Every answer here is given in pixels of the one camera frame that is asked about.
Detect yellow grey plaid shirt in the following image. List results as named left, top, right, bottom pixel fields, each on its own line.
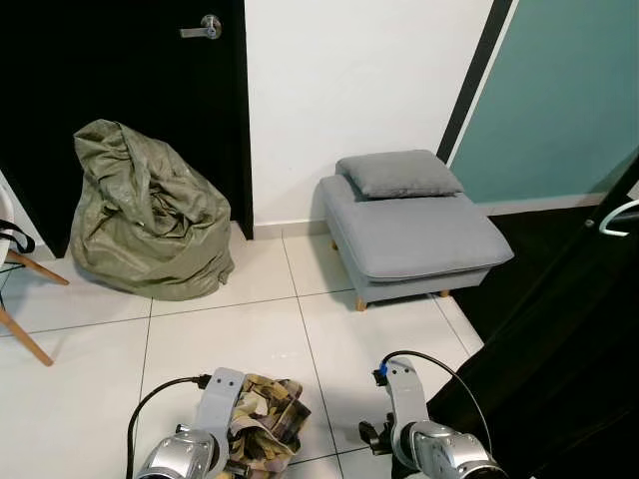
left=228, top=374, right=313, bottom=479

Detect white clothes hanger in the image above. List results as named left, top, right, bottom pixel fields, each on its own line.
left=599, top=198, right=639, bottom=239

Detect black hanging garment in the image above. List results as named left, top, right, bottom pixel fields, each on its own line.
left=424, top=165, right=639, bottom=479

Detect grey cushion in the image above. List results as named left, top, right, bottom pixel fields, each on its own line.
left=334, top=150, right=465, bottom=201

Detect olive green sack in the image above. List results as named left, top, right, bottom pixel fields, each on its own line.
left=70, top=120, right=236, bottom=302

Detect white chair wooden legs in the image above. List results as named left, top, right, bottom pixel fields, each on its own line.
left=0, top=180, right=71, bottom=368

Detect black door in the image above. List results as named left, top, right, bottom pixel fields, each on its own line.
left=0, top=0, right=254, bottom=258

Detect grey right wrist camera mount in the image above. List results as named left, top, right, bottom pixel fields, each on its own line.
left=382, top=361, right=430, bottom=440

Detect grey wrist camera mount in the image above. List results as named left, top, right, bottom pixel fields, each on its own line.
left=195, top=367, right=248, bottom=445
left=382, top=361, right=430, bottom=440

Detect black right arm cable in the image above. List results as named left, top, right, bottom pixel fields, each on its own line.
left=374, top=349, right=495, bottom=460

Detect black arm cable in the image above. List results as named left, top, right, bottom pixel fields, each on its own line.
left=125, top=374, right=214, bottom=479
left=374, top=349, right=495, bottom=460

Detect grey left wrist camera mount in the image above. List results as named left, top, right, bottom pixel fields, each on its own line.
left=195, top=367, right=248, bottom=445

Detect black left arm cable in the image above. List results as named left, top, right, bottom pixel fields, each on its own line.
left=125, top=374, right=214, bottom=479

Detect black bag strap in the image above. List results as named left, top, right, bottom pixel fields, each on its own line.
left=0, top=220, right=36, bottom=258

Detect silver door handle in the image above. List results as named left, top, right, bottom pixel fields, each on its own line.
left=180, top=14, right=223, bottom=41

